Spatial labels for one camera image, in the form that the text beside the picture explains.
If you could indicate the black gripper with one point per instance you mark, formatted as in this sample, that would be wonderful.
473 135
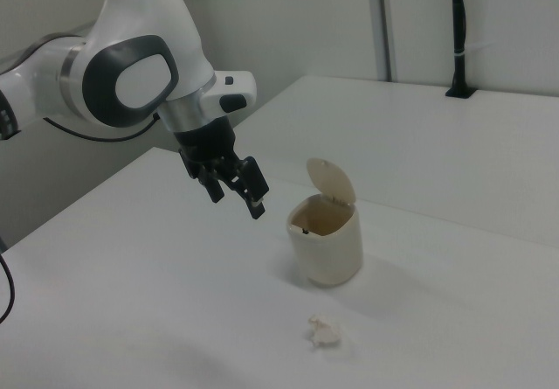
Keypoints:
205 142

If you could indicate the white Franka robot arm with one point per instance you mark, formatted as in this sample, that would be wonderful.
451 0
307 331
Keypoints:
144 22

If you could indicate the small beige bin with lid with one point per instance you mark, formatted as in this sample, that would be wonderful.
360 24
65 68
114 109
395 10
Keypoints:
327 253

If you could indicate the crumpled white paper trash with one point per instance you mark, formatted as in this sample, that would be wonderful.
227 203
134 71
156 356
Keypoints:
325 332

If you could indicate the black pole with clamp base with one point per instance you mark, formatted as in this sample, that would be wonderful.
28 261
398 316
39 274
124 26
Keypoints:
458 35

